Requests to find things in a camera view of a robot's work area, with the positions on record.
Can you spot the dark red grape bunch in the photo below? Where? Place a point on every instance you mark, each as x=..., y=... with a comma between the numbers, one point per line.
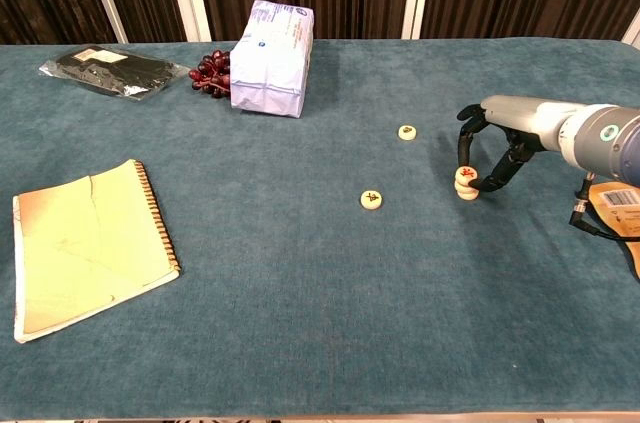
x=210, y=70

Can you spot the brown snack pouch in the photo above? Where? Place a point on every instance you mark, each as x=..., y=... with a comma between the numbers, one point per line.
x=620, y=213

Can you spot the yellow spiral notebook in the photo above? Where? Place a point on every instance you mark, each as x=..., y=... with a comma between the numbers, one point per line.
x=90, y=253

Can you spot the teal table cloth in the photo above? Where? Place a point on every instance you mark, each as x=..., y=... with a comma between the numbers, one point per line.
x=300, y=293

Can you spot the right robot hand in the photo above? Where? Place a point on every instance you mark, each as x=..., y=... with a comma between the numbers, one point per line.
x=525, y=118

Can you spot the black item in clear bag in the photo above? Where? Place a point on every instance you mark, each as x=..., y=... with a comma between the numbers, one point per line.
x=110, y=70

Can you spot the white tissue pack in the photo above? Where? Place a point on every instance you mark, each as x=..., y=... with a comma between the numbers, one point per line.
x=272, y=68

